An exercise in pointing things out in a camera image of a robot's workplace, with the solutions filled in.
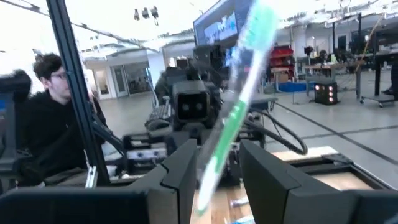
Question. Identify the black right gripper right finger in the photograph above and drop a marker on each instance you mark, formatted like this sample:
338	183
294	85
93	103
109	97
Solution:
280	202

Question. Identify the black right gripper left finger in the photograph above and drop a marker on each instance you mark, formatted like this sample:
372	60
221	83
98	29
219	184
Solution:
161	202

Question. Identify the toothbrushes compartment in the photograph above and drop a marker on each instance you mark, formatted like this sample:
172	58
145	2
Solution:
239	202

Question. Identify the blue toothbrush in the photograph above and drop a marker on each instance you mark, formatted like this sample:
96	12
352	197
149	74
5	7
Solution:
239	220

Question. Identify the green toothbrush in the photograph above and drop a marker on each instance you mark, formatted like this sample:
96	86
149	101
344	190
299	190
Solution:
231	127

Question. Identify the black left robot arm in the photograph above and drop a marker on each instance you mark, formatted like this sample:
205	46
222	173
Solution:
186	73

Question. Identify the silver aluminium extrusion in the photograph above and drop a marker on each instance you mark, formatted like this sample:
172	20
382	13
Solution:
91	177

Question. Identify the person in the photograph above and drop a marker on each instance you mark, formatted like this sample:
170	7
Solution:
46	124

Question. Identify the blue mat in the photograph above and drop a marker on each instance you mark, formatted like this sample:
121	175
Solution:
292	87

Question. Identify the black computer tower with lights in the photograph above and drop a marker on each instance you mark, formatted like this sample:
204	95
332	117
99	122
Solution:
325	93

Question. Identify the black hanging ceiling device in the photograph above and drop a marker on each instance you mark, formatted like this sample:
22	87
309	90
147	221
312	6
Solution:
145	13
136	14
154	14

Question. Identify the monitor with blue screen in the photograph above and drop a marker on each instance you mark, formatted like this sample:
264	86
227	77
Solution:
217	28

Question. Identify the wooden office desk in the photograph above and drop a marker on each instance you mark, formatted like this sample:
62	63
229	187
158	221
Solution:
326	67

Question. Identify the red tool cabinet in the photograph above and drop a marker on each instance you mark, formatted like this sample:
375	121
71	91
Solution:
281	56

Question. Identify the black cart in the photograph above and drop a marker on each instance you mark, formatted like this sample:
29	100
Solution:
385	62

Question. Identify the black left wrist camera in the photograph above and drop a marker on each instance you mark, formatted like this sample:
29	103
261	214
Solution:
192	105

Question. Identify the black rig frame post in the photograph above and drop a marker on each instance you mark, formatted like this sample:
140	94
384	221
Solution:
74	77

